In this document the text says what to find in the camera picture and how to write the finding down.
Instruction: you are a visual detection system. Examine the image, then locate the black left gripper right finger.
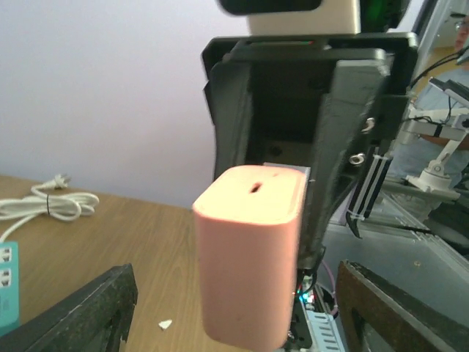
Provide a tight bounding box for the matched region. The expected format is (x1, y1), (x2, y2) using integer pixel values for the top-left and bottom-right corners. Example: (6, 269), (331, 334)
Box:
(336, 260), (468, 351)

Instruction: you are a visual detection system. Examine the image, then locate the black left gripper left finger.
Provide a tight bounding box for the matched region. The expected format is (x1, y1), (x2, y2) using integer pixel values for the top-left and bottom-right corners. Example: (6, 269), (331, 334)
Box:
(1, 263), (139, 352)

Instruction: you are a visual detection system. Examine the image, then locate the pink charger plug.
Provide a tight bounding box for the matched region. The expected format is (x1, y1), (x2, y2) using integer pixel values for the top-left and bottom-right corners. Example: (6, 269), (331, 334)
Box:
(193, 165), (306, 351)

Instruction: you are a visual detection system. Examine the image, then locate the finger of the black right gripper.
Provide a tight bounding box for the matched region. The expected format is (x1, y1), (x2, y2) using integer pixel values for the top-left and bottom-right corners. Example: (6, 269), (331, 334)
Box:
(208, 62), (253, 178)
(298, 60), (389, 269)

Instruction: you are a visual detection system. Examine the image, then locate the teal power strip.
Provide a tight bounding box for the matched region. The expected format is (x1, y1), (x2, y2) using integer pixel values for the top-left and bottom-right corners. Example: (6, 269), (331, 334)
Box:
(1, 241), (20, 335)

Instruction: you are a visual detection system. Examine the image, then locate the slotted cable duct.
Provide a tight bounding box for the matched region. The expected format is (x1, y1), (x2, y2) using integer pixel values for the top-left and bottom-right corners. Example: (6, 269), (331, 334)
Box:
(307, 310), (346, 352)

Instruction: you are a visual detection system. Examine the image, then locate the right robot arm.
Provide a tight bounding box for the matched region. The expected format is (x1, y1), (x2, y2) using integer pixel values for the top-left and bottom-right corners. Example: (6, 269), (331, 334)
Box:
(194, 1), (418, 271)

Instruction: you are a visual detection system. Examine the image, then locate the white teal strip cord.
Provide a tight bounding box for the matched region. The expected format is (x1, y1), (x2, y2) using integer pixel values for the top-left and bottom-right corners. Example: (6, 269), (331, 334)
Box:
(0, 173), (100, 245)

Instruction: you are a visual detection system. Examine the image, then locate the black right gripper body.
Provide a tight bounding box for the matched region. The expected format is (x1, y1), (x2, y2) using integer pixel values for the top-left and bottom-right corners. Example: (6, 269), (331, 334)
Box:
(202, 34), (418, 168)

